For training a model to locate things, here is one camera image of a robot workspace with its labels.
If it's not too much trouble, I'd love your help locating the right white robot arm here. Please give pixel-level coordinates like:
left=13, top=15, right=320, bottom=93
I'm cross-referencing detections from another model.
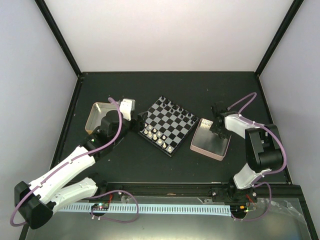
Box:
left=210, top=102, right=287, bottom=202

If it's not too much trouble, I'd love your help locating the black and white chessboard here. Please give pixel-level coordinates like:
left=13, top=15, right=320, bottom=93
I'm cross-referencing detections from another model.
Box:
left=138, top=96, right=199, bottom=157

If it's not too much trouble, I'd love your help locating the gold metal tin tray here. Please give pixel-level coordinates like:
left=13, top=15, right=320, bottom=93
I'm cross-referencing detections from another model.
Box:
left=84, top=102, right=117, bottom=135

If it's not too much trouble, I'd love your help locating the pink tray with pieces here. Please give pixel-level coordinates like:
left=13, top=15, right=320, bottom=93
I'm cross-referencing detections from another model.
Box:
left=190, top=118, right=231, bottom=161

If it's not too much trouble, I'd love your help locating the light blue slotted cable duct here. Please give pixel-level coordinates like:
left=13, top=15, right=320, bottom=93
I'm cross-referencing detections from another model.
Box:
left=59, top=202, right=231, bottom=217

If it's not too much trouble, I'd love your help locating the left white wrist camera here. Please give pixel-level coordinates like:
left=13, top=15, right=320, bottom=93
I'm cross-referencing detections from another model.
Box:
left=119, top=98, right=136, bottom=121

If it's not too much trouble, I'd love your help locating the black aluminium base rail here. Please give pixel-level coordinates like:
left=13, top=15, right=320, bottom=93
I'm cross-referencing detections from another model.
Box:
left=99, top=183, right=258, bottom=201

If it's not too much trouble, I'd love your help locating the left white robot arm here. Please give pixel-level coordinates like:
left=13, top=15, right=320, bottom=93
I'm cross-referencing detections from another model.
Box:
left=14, top=110, right=148, bottom=230

